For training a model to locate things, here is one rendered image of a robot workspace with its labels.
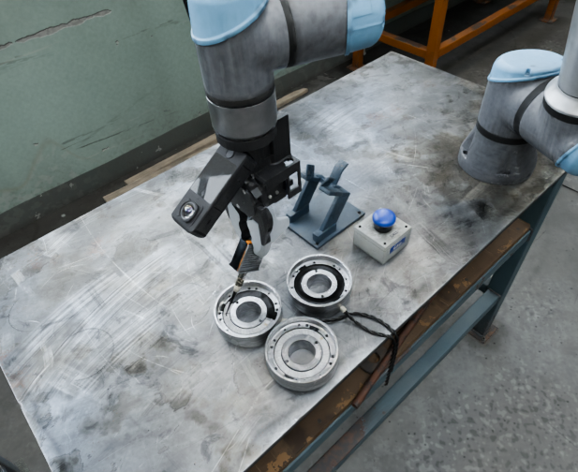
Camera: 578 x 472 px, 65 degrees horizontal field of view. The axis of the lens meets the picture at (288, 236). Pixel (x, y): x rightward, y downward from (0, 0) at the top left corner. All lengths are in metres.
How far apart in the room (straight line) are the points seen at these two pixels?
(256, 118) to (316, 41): 0.10
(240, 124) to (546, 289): 1.60
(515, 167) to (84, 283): 0.83
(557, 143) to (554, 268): 1.21
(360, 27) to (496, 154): 0.55
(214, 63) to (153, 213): 0.53
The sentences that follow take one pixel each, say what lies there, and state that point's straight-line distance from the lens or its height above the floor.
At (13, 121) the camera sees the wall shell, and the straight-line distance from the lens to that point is 2.16.
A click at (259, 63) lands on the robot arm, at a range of 0.47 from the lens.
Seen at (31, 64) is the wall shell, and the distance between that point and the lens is 2.11.
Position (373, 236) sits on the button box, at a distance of 0.79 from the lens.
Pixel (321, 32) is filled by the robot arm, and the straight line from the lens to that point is 0.49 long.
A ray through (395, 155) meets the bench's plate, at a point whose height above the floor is 0.80.
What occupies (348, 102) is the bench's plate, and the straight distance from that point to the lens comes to 1.21.
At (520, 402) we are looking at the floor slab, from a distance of 1.67.
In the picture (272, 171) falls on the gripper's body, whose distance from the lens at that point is 0.57.
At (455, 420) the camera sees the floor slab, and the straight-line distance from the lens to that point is 1.58.
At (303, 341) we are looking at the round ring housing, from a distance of 0.69.
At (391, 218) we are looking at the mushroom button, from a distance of 0.79.
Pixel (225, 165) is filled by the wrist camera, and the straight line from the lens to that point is 0.54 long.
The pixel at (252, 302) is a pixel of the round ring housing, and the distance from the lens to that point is 0.74.
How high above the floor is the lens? 1.42
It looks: 47 degrees down
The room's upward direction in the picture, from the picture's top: 5 degrees counter-clockwise
